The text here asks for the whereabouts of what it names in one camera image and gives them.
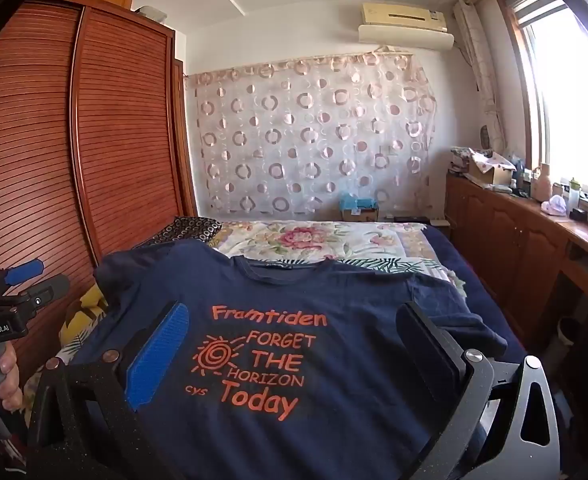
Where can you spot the wooden slatted wardrobe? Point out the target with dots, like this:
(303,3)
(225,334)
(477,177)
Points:
(113,135)

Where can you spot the white plastic bag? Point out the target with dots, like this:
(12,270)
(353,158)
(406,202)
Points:
(555,206)

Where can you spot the sheer circle-patterned curtain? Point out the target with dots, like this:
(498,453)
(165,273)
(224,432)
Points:
(299,135)

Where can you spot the dark blue blanket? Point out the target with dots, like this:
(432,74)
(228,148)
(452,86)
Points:
(474,270)

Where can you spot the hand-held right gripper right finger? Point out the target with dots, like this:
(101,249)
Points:
(431,342)

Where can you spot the wooden framed window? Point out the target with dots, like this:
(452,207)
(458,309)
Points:
(564,85)

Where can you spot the navy printed t-shirt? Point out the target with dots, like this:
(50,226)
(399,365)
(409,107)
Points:
(324,410)

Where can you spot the open cardboard box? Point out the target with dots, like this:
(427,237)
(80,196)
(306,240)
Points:
(491,167)

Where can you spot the black circle-patterned pillow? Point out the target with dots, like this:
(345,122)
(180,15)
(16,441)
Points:
(188,227)

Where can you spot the grey flat box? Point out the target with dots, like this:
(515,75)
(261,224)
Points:
(147,11)

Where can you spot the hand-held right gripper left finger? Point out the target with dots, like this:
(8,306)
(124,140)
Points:
(158,355)

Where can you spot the floral bedspread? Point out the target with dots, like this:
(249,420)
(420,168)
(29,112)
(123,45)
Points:
(299,240)

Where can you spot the grey trash bin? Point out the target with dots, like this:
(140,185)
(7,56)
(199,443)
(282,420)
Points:
(564,345)

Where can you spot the green capped bottle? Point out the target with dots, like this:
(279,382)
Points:
(574,195)

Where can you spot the beige bottle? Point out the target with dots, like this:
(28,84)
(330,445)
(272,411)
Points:
(542,185)

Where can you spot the white air conditioner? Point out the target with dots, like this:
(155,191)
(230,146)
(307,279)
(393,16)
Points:
(404,22)

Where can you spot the small black box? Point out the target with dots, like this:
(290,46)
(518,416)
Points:
(579,214)

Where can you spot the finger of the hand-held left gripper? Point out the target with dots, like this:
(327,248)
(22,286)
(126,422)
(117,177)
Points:
(23,271)
(46,291)

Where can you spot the tied pale window curtain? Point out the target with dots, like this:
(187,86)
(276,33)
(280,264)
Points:
(479,60)

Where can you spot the small cardboard box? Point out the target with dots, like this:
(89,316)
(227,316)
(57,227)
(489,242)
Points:
(361,215)

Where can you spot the wooden sideboard cabinet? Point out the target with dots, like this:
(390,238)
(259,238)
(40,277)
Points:
(504,230)

